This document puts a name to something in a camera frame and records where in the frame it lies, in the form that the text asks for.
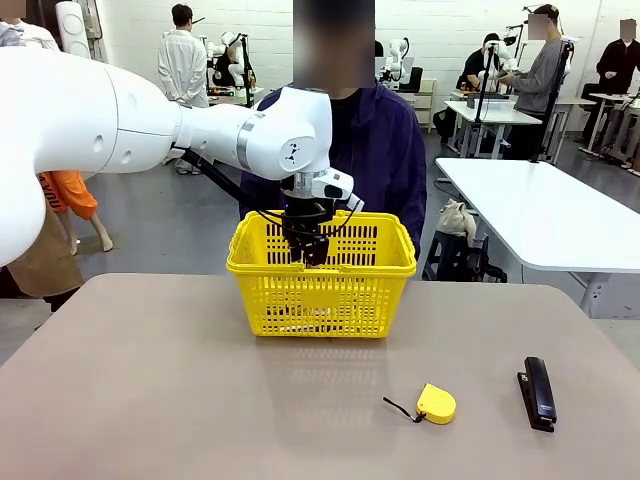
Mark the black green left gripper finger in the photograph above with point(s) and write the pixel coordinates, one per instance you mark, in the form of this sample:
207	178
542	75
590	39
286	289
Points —
317	250
297	247

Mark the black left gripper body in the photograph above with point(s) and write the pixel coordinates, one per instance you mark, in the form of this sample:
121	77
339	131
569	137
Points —
305	215

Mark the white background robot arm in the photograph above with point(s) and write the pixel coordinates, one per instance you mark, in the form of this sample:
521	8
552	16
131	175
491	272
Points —
510	62
397	50

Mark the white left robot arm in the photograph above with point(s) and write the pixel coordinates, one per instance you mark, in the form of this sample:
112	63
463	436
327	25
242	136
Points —
75	125

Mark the yellow plastic shopping basket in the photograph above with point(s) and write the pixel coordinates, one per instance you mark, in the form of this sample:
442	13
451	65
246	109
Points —
350	300

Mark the seated person purple jacket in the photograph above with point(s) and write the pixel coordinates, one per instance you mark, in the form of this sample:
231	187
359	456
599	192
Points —
380	150

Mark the person in long white coat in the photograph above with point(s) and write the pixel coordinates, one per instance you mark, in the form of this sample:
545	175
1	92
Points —
182	65

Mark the seated person in black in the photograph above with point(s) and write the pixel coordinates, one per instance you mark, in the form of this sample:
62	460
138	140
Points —
475	65

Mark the person grey sweater cap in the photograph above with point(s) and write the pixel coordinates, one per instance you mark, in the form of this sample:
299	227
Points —
542	75

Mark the person black jacket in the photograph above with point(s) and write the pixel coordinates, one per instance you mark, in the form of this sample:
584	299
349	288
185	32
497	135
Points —
620	60

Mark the black plastic stool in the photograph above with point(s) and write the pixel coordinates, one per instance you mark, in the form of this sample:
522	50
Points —
447	255

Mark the beige cloth bag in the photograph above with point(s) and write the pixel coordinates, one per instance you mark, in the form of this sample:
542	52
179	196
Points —
457	217

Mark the white drawer cabinet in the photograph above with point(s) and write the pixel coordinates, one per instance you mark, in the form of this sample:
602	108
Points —
422	107

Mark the black and white background robot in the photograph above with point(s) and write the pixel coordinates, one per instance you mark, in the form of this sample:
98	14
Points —
232	55

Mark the yellow tape measure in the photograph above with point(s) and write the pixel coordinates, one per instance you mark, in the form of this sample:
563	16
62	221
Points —
437	405

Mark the black tripod pole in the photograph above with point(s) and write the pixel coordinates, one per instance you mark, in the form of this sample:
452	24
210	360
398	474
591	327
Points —
550	110
481	110

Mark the small white table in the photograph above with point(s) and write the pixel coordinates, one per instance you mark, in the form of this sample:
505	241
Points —
500	114

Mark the large white table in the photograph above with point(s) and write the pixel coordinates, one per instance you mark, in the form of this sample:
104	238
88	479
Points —
550	215

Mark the black stapler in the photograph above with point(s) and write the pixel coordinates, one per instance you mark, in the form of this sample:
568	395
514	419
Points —
540	395

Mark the white standing air conditioner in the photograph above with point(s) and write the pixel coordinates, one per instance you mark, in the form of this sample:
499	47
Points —
75	25

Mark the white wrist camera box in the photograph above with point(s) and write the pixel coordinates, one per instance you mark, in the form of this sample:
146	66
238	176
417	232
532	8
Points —
332	190

